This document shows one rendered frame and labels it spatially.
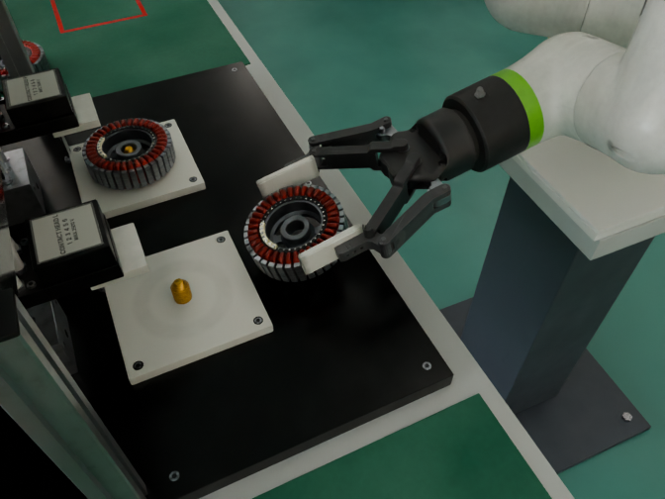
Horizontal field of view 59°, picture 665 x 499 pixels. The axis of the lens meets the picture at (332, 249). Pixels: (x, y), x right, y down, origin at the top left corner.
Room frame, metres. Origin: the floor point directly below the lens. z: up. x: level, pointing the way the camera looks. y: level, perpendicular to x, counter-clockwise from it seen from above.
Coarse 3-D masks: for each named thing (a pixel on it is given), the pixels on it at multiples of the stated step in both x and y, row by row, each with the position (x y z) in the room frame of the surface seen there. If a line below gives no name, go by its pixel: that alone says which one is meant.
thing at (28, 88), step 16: (16, 80) 0.58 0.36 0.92; (32, 80) 0.58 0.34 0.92; (48, 80) 0.58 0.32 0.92; (16, 96) 0.55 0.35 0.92; (32, 96) 0.55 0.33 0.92; (48, 96) 0.55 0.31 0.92; (64, 96) 0.55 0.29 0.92; (80, 96) 0.60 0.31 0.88; (16, 112) 0.52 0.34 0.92; (32, 112) 0.53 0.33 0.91; (48, 112) 0.54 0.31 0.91; (64, 112) 0.54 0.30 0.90; (80, 112) 0.57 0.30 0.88; (16, 128) 0.52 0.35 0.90; (32, 128) 0.52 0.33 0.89; (48, 128) 0.53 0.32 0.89; (64, 128) 0.54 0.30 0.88; (80, 128) 0.55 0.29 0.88; (0, 144) 0.51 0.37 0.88; (0, 160) 0.53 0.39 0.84
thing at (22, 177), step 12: (12, 156) 0.56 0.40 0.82; (24, 156) 0.56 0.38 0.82; (12, 168) 0.54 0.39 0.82; (24, 168) 0.54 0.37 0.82; (12, 180) 0.51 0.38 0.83; (24, 180) 0.52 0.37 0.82; (36, 180) 0.55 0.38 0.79; (12, 192) 0.50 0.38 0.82; (24, 192) 0.51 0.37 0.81; (36, 192) 0.52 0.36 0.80; (12, 204) 0.50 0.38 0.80; (24, 204) 0.50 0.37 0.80; (36, 204) 0.51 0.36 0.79; (12, 216) 0.50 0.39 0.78; (24, 216) 0.50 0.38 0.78; (36, 216) 0.51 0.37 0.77
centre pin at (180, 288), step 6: (174, 282) 0.37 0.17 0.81; (180, 282) 0.37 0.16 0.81; (186, 282) 0.38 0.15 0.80; (174, 288) 0.37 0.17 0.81; (180, 288) 0.37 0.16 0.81; (186, 288) 0.37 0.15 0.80; (174, 294) 0.37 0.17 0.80; (180, 294) 0.37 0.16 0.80; (186, 294) 0.37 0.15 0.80; (174, 300) 0.37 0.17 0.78; (180, 300) 0.37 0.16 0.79; (186, 300) 0.37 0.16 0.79
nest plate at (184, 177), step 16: (176, 128) 0.67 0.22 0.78; (80, 144) 0.64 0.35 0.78; (176, 144) 0.64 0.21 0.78; (80, 160) 0.60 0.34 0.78; (176, 160) 0.60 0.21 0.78; (192, 160) 0.60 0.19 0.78; (80, 176) 0.57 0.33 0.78; (176, 176) 0.57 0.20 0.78; (192, 176) 0.57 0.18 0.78; (80, 192) 0.54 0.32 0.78; (96, 192) 0.54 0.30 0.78; (112, 192) 0.54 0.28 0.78; (128, 192) 0.54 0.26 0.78; (144, 192) 0.54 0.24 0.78; (160, 192) 0.54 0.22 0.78; (176, 192) 0.54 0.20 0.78; (192, 192) 0.55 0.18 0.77; (112, 208) 0.51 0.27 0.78; (128, 208) 0.52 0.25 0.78
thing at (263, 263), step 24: (288, 192) 0.47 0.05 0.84; (312, 192) 0.47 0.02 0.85; (264, 216) 0.45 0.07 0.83; (288, 216) 0.46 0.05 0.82; (312, 216) 0.46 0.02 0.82; (336, 216) 0.43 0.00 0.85; (264, 240) 0.41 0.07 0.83; (288, 240) 0.42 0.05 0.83; (312, 240) 0.41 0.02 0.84; (264, 264) 0.39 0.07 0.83; (288, 264) 0.38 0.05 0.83
